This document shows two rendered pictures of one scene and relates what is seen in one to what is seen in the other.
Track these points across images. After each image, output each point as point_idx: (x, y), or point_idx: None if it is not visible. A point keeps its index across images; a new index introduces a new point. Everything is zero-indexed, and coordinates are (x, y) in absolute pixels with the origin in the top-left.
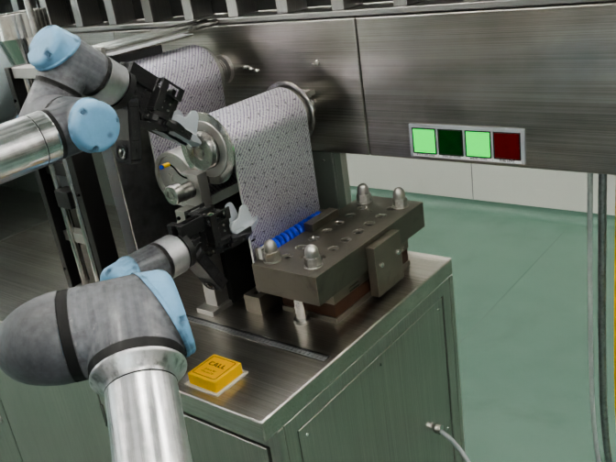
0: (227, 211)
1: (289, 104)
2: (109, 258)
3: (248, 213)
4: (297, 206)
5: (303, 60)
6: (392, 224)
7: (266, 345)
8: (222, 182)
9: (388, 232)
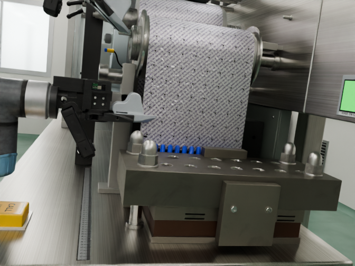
0: (108, 85)
1: (237, 38)
2: (86, 128)
3: (140, 104)
4: (211, 134)
5: (282, 18)
6: (279, 178)
7: (78, 223)
8: (138, 75)
9: (266, 182)
